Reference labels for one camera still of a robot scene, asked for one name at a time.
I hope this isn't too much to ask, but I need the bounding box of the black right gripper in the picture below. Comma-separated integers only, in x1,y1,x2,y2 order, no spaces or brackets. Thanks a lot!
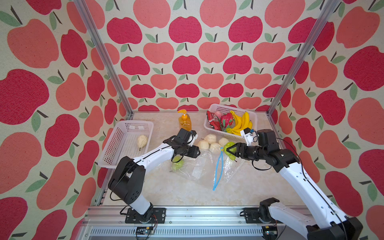
226,141,265,161

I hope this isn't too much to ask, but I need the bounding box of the green toy pear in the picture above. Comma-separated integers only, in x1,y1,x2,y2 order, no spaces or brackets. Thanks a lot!
171,155,184,172
223,142,236,161

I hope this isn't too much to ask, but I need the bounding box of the small clear pear bag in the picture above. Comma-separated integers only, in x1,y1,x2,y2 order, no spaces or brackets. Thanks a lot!
171,157,207,182

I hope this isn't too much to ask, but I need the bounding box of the clear blue zip-top bag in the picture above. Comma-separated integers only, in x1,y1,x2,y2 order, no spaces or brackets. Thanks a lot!
196,147,244,191

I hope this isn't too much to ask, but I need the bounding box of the cream toy pear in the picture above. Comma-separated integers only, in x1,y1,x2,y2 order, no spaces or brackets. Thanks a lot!
137,135,148,150

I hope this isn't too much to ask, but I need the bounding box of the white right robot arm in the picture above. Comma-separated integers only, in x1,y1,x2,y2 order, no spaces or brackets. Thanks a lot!
224,128,363,240

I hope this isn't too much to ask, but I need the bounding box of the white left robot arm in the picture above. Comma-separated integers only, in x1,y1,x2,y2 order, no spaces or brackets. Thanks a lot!
108,129,201,223

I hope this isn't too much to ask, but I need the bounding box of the cream pear zip bag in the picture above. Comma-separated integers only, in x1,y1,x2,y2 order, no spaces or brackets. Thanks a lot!
204,134,217,144
218,138,230,147
209,143,222,155

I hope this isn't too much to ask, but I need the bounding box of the cream pear in zip bag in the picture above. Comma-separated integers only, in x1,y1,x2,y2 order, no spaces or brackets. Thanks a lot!
197,140,210,152

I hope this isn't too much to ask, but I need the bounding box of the red snack bag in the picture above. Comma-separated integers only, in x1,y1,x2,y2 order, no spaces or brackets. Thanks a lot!
207,111,222,131

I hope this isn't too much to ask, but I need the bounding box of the lower yellow toy banana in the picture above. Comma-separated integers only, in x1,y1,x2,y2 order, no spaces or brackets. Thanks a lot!
226,111,242,136

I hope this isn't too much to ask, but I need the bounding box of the yellow toy banana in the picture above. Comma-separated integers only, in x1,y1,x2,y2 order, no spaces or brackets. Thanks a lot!
240,112,250,130
226,111,242,136

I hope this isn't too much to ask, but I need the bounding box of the pink toy dragon fruit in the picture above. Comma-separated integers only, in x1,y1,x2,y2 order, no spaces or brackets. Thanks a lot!
220,113,234,132

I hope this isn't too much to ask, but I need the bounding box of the upper yellow toy banana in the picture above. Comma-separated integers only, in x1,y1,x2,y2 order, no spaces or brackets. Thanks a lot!
240,112,250,130

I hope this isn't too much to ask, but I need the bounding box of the orange soap pump bottle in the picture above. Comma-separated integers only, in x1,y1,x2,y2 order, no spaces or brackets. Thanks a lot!
178,109,192,131

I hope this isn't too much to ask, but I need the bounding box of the white empty plastic basket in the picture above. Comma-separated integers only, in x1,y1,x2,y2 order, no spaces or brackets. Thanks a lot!
98,120,154,169

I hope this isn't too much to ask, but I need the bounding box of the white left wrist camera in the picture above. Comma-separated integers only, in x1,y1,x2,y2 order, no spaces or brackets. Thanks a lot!
187,130,198,146

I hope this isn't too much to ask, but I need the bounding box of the aluminium left corner post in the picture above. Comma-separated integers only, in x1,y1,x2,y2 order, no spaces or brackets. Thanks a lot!
74,0,134,120

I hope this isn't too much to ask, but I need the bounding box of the aluminium corner post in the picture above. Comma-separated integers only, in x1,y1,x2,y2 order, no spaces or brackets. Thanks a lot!
267,0,340,117
74,0,134,120

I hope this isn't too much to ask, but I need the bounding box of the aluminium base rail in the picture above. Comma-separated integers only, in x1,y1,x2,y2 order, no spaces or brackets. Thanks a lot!
76,206,302,240

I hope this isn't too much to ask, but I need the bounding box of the aluminium right corner post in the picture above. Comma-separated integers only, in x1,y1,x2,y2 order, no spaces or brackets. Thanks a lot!
267,0,340,117

